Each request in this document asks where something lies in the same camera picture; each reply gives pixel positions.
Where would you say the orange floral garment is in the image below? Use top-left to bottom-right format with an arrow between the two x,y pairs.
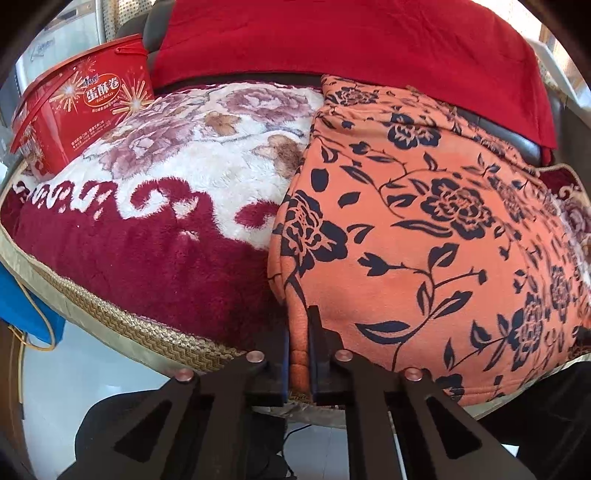
269,76 -> 590,405

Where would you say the floral plush blanket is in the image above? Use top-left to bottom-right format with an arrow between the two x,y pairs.
1,82 -> 590,371

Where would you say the red blanket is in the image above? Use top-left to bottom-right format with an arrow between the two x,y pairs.
151,1 -> 557,165

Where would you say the red egg roll box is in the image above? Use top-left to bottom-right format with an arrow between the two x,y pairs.
10,34 -> 154,181

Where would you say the blue bag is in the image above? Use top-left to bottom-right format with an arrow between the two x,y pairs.
0,266 -> 65,346

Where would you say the dark grey sofa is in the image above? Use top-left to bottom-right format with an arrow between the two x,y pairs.
115,1 -> 552,167

